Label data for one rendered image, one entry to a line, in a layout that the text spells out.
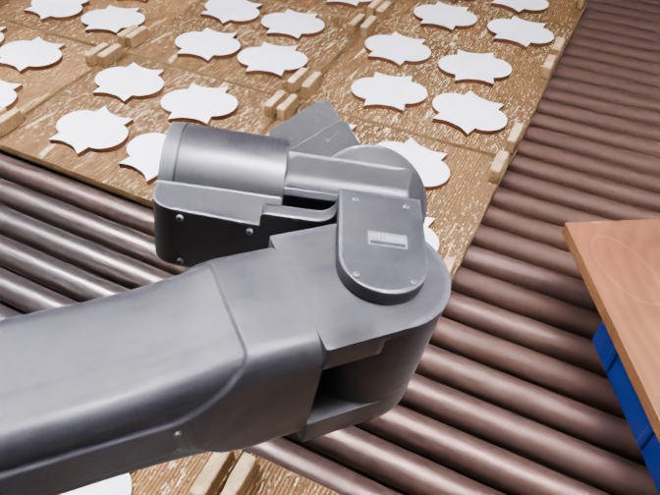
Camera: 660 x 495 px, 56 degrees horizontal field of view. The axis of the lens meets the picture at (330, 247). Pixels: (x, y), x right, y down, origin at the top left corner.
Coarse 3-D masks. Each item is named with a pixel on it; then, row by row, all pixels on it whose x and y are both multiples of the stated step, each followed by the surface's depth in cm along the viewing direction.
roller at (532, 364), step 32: (0, 160) 106; (64, 192) 101; (96, 192) 100; (128, 224) 97; (448, 320) 82; (480, 352) 79; (512, 352) 78; (544, 384) 77; (576, 384) 75; (608, 384) 75
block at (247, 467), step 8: (248, 456) 64; (240, 464) 63; (248, 464) 63; (256, 464) 64; (232, 472) 63; (240, 472) 63; (248, 472) 63; (232, 480) 62; (240, 480) 62; (248, 480) 63; (224, 488) 62; (232, 488) 61; (240, 488) 62
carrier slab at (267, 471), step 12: (264, 468) 66; (276, 468) 66; (252, 480) 65; (264, 480) 65; (276, 480) 65; (288, 480) 65; (300, 480) 65; (252, 492) 64; (264, 492) 64; (276, 492) 64; (288, 492) 64; (300, 492) 64; (312, 492) 64; (324, 492) 64; (336, 492) 64
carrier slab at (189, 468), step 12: (192, 456) 67; (204, 456) 67; (240, 456) 67; (144, 468) 66; (156, 468) 66; (168, 468) 66; (180, 468) 66; (192, 468) 66; (144, 480) 65; (156, 480) 65; (168, 480) 65; (180, 480) 65; (192, 480) 65; (144, 492) 64; (156, 492) 64; (168, 492) 64; (180, 492) 64; (216, 492) 64
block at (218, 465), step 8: (216, 456) 64; (224, 456) 64; (232, 456) 65; (208, 464) 63; (216, 464) 63; (224, 464) 64; (200, 472) 63; (208, 472) 63; (216, 472) 63; (224, 472) 64; (200, 480) 62; (208, 480) 62; (216, 480) 63; (192, 488) 61; (200, 488) 61; (208, 488) 62; (216, 488) 64
